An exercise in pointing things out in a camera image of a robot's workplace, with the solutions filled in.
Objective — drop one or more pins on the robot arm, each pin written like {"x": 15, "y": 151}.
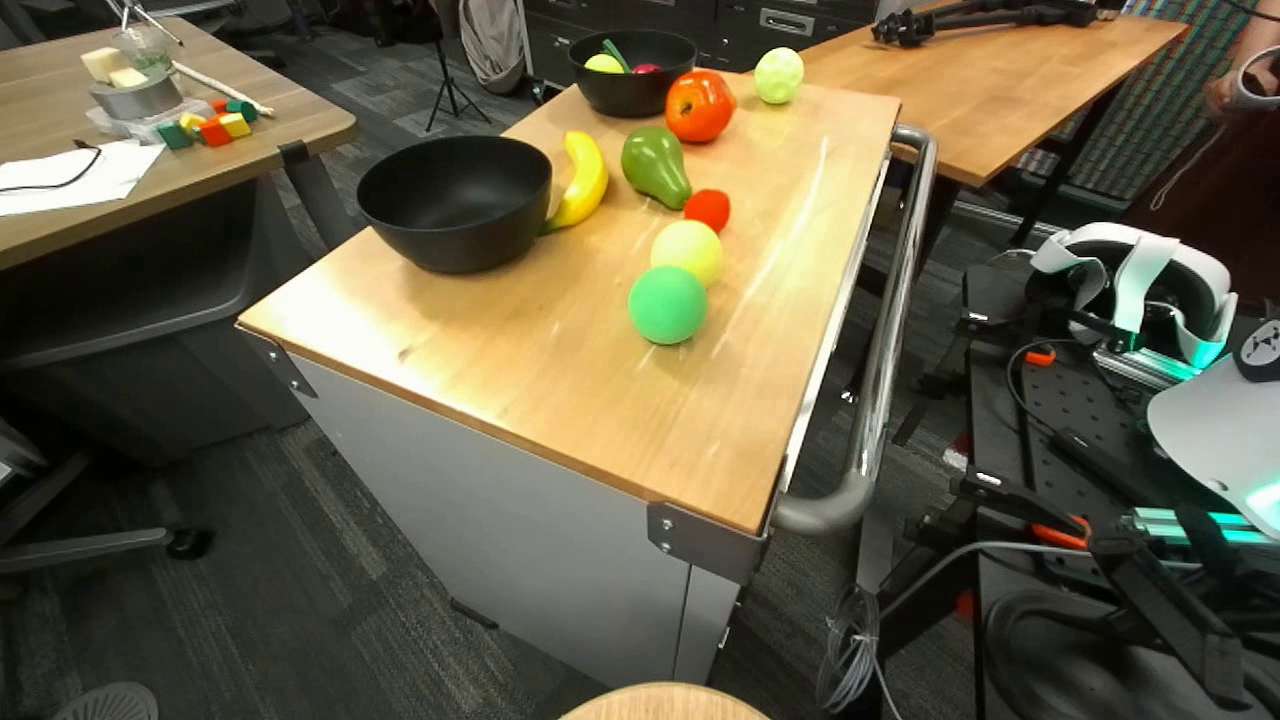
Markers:
{"x": 1222, "y": 424}

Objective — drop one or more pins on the dark mesh office chair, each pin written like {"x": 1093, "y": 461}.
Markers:
{"x": 123, "y": 294}

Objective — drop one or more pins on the wooden conference table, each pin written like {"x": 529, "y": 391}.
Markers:
{"x": 81, "y": 147}

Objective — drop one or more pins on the large black bowl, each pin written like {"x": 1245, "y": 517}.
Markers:
{"x": 624, "y": 98}

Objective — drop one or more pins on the black tripod stand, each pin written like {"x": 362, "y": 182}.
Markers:
{"x": 453, "y": 67}

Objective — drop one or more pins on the round wooden stool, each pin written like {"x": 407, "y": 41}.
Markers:
{"x": 666, "y": 701}

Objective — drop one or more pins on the white paper sheet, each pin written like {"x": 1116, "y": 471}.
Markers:
{"x": 66, "y": 178}

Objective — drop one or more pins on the small green toy piece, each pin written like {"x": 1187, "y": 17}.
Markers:
{"x": 173, "y": 132}

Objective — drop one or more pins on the yellow toy lemon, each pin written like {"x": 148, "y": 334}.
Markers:
{"x": 606, "y": 63}

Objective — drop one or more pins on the yellow-green ball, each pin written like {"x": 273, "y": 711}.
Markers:
{"x": 688, "y": 250}

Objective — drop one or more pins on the white headset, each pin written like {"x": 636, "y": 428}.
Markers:
{"x": 1146, "y": 303}

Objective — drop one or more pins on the yellow toy banana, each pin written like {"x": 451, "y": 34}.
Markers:
{"x": 584, "y": 182}

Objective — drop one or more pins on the small dark red toy fruit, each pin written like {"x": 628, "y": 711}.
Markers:
{"x": 644, "y": 67}

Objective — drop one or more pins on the wooden side table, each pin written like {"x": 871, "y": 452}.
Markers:
{"x": 984, "y": 83}

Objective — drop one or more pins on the red toy strawberry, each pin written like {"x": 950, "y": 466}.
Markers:
{"x": 711, "y": 208}

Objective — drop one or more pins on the clear plastic cup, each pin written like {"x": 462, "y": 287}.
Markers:
{"x": 135, "y": 57}

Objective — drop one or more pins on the white tube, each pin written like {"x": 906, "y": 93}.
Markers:
{"x": 223, "y": 84}

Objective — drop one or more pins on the light green toy apple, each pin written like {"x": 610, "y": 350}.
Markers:
{"x": 778, "y": 77}

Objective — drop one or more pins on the small yellow toy piece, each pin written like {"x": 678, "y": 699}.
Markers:
{"x": 233, "y": 123}

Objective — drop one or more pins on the small black bowl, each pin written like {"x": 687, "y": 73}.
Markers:
{"x": 453, "y": 213}

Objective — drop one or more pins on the orange-red toy fruit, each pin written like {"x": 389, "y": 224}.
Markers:
{"x": 700, "y": 107}

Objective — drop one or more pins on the green toy pear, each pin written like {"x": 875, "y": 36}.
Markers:
{"x": 658, "y": 165}

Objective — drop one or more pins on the black articulated bar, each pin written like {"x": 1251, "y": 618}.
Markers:
{"x": 984, "y": 17}

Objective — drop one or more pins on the steel tool cabinet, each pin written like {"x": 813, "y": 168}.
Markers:
{"x": 535, "y": 534}

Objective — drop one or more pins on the small orange toy piece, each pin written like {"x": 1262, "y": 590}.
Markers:
{"x": 213, "y": 129}

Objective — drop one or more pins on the green ball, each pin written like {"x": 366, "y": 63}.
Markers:
{"x": 666, "y": 305}

